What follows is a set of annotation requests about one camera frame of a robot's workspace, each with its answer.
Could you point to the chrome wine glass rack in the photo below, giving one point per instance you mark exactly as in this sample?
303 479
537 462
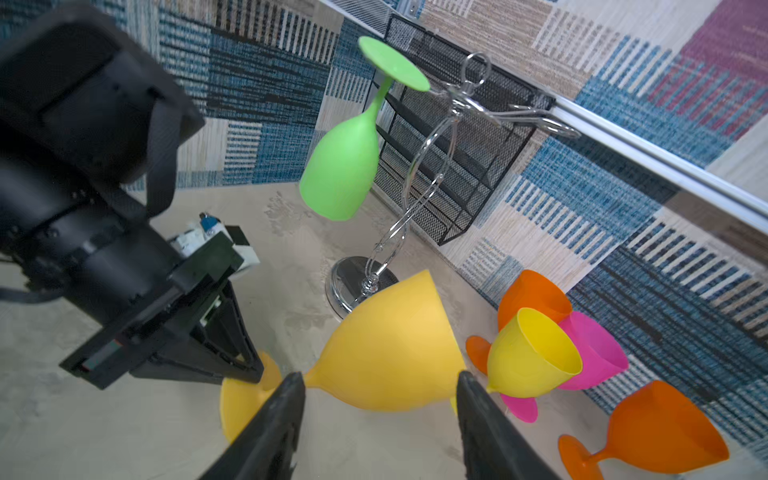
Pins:
354 279

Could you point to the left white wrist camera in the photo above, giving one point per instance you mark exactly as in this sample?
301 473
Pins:
208 233

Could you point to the orange back wine glass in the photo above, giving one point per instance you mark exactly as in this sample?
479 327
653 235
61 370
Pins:
657 429

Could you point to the orange wine glass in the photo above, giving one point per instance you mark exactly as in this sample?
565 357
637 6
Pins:
657 429
531 289

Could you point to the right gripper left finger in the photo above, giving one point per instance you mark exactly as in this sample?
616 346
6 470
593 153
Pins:
265 448

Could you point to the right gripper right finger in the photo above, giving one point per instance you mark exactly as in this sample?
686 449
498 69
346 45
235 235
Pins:
492 447

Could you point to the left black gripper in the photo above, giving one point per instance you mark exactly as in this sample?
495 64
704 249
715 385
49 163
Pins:
188 329

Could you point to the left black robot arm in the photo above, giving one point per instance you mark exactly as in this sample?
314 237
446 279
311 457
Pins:
91 125

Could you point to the green wine glass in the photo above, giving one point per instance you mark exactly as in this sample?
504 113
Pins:
343 165

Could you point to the pink wine glass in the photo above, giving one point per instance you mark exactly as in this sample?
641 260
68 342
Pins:
602 356

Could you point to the orange front wine glass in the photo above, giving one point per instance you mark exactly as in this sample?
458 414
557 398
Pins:
531 289

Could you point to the amber yellow wine glass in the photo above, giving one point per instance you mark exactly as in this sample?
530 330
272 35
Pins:
394 352

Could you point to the black wire shelf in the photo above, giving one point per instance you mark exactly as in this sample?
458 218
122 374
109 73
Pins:
484 151

